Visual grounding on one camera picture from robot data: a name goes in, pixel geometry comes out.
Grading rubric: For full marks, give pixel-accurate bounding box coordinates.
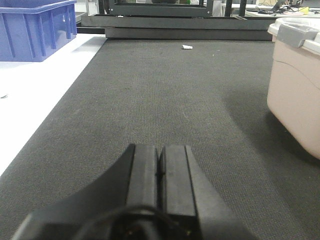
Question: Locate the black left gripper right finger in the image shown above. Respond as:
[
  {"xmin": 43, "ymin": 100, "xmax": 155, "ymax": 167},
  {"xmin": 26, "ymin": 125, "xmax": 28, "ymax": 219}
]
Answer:
[{"xmin": 159, "ymin": 144, "xmax": 253, "ymax": 240}]

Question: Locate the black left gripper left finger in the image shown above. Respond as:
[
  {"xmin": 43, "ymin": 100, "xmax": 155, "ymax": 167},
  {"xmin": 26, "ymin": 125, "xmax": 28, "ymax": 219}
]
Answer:
[{"xmin": 12, "ymin": 144, "xmax": 157, "ymax": 240}]

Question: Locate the white plastic bin with lid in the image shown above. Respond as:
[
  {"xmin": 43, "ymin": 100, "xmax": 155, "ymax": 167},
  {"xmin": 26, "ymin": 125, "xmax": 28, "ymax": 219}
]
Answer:
[{"xmin": 267, "ymin": 17, "xmax": 320, "ymax": 158}]

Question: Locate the dark grey table mat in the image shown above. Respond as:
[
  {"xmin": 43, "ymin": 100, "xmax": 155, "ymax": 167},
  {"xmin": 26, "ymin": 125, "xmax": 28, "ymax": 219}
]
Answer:
[{"xmin": 0, "ymin": 40, "xmax": 320, "ymax": 240}]

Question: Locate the blue plastic tote on table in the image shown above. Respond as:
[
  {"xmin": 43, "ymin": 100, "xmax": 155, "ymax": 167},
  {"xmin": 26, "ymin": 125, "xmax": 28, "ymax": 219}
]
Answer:
[{"xmin": 0, "ymin": 0, "xmax": 77, "ymax": 62}]

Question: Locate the black metal frame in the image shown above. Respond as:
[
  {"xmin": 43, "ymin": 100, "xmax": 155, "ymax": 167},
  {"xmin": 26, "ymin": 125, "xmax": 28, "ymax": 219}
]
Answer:
[{"xmin": 76, "ymin": 0, "xmax": 276, "ymax": 41}]

